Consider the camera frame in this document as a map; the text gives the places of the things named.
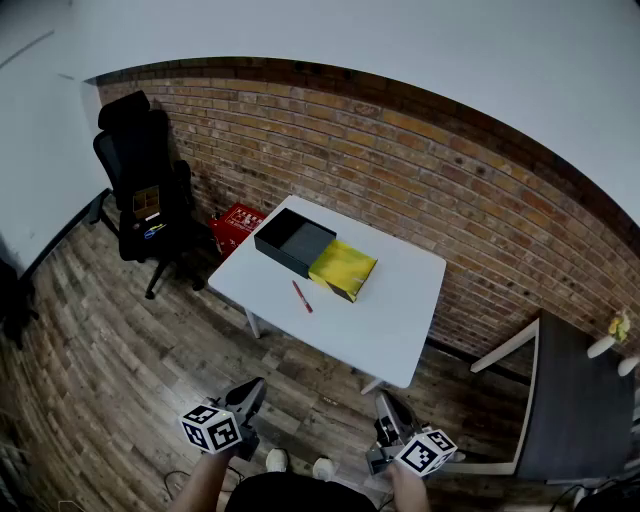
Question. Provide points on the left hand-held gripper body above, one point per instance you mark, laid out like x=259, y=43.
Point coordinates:
x=215, y=430

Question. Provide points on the black box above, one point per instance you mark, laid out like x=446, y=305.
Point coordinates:
x=272, y=240

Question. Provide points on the person's black clothing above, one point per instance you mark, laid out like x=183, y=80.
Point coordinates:
x=300, y=495

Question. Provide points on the person's right forearm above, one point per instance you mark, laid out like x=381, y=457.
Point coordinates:
x=410, y=492

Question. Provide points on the red pen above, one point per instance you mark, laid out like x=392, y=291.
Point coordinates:
x=301, y=296

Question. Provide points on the person's white shoe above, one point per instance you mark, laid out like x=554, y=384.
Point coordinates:
x=323, y=468
x=276, y=460

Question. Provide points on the person's left forearm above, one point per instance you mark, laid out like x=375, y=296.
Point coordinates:
x=200, y=485

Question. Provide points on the white table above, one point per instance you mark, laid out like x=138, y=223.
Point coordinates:
x=360, y=335

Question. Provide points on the black office chair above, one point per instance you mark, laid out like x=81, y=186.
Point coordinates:
x=145, y=150

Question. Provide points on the wooden organizer box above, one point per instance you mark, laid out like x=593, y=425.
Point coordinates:
x=146, y=202

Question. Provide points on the dark grey desk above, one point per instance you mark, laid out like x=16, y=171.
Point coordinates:
x=575, y=400

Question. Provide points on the black floor stand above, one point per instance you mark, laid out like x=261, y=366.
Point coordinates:
x=15, y=305

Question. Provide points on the white vase with yellow flowers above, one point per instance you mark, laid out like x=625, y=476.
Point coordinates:
x=600, y=346

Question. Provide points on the person's left white shoe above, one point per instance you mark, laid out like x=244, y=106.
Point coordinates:
x=276, y=460

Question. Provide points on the person's right white shoe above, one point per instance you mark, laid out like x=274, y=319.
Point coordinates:
x=323, y=468

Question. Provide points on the blue scissors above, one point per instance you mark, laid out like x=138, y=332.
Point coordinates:
x=152, y=232

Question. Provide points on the red crate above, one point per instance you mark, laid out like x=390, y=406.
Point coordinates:
x=235, y=225

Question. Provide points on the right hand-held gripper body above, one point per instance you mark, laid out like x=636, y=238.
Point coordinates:
x=422, y=452

